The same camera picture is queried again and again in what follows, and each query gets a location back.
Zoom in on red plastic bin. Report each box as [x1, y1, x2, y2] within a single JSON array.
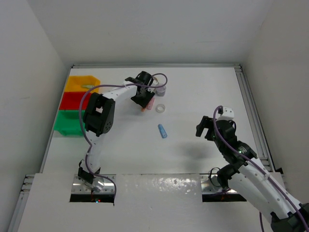
[[59, 92, 85, 110]]

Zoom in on small white tape roll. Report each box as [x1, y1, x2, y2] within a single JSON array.
[[155, 104, 166, 113]]

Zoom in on green plastic bin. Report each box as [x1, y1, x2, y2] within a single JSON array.
[[54, 110, 83, 137]]

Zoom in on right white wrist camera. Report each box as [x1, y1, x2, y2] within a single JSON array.
[[217, 106, 235, 121]]

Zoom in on green correction tape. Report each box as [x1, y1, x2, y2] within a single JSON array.
[[81, 85, 94, 89]]

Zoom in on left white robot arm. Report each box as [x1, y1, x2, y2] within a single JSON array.
[[78, 71, 158, 192]]

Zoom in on blue correction tape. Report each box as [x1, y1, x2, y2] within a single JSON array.
[[158, 124, 168, 139]]

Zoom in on metal base plate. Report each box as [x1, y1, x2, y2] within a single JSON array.
[[71, 175, 115, 194], [200, 174, 237, 195]]

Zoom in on clear jar purple contents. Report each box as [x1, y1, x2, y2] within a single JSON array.
[[155, 84, 166, 97]]

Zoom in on pink correction tape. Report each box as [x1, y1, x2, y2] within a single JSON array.
[[146, 98, 155, 110]]

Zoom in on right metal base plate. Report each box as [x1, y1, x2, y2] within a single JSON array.
[[200, 174, 237, 195]]

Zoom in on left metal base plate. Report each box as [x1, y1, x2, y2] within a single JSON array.
[[71, 175, 115, 194]]

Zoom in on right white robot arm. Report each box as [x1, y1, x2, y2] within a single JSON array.
[[196, 116, 309, 232]]

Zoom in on yellow plastic bin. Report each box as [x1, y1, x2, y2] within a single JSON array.
[[65, 75, 100, 92]]

